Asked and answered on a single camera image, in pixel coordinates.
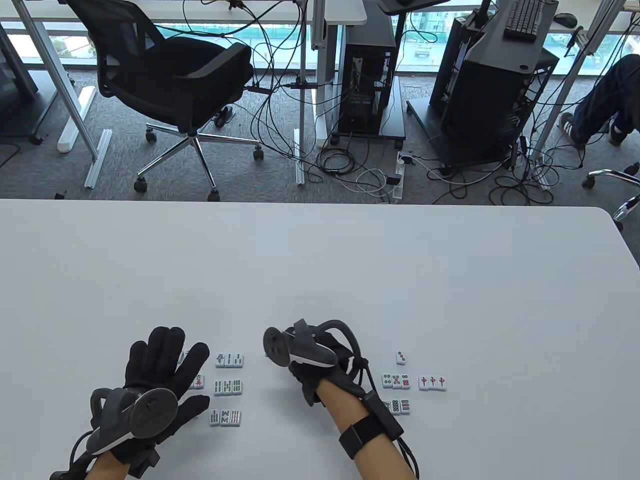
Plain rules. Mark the person's right hand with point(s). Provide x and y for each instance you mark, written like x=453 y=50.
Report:
x=310 y=380

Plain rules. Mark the person's left hand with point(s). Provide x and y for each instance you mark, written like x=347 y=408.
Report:
x=162 y=360

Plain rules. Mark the bird bamboo mahjong tile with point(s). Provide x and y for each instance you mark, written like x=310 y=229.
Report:
x=220 y=360

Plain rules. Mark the four-bamboo mahjong tile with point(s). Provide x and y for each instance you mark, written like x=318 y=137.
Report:
x=219 y=387

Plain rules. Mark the two-bamboo mahjong tile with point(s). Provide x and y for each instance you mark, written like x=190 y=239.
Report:
x=230 y=359

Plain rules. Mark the five-bamboo mahjong tile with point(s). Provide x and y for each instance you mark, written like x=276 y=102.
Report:
x=228 y=386

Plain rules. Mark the six-bamboo mahjong tile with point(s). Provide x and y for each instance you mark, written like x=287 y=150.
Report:
x=238 y=386

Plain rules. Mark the three-bamboo mahjong tile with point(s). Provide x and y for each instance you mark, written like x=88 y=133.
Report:
x=239 y=359

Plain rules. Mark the four-circle mahjong tile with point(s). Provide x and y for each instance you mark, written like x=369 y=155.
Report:
x=387 y=380

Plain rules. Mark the seven-bamboo mahjong tile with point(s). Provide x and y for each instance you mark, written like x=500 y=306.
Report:
x=215 y=418

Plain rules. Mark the nine-bamboo mahjong tile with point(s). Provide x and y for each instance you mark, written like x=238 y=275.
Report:
x=235 y=417

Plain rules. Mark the eight-bamboo mahjong tile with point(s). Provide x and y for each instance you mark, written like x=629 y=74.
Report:
x=225 y=417

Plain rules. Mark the five-circle mahjong tile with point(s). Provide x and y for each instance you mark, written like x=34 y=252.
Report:
x=397 y=381

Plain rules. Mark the eight-circle mahjong tile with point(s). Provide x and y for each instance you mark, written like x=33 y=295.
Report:
x=395 y=406

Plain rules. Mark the three-circle mahjong tile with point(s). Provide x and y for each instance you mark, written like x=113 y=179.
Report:
x=401 y=357

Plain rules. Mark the six-circle mahjong tile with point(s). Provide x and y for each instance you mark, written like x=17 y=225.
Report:
x=405 y=381

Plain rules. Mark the nine-circle mahjong tile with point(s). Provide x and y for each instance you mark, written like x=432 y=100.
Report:
x=405 y=406

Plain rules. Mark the red-symbol mahjong tile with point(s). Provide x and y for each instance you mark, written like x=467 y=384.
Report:
x=424 y=383
x=433 y=382
x=442 y=382

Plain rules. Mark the person's right forearm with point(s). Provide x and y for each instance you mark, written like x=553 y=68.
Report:
x=345 y=410

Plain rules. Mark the person's left forearm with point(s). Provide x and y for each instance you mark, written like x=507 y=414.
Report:
x=112 y=470

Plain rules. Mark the grey hand tracking controller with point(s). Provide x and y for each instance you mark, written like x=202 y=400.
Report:
x=307 y=347
x=152 y=412

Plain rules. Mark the white power strip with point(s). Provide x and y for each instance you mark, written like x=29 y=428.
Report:
x=397 y=194

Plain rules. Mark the black foot pedal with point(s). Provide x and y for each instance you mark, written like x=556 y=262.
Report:
x=223 y=116

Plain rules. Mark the black wheeled computer cart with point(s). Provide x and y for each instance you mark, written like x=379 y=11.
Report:
x=420 y=115
x=392 y=125

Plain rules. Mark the black mesh office chair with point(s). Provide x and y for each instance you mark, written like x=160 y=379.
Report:
x=165 y=75
x=605 y=173

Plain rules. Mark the black power strip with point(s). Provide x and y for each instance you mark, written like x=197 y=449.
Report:
x=257 y=89

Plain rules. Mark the black computer tower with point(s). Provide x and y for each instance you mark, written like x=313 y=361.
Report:
x=490 y=110
x=367 y=90

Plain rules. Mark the dark grey equipment cart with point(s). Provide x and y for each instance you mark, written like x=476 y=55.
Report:
x=17 y=65

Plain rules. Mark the black white striped sneaker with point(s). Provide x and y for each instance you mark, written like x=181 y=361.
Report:
x=569 y=127
x=617 y=136

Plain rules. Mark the white standing desk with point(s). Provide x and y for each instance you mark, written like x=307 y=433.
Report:
x=350 y=12

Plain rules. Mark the black monitor stand with tray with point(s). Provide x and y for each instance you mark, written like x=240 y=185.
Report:
x=415 y=5
x=520 y=55

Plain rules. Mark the black keyboard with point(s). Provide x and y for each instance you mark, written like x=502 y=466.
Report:
x=524 y=20

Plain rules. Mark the black computer mouse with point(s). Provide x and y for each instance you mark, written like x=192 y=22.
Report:
x=565 y=20

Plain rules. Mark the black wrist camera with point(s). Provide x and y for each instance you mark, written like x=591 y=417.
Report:
x=146 y=460

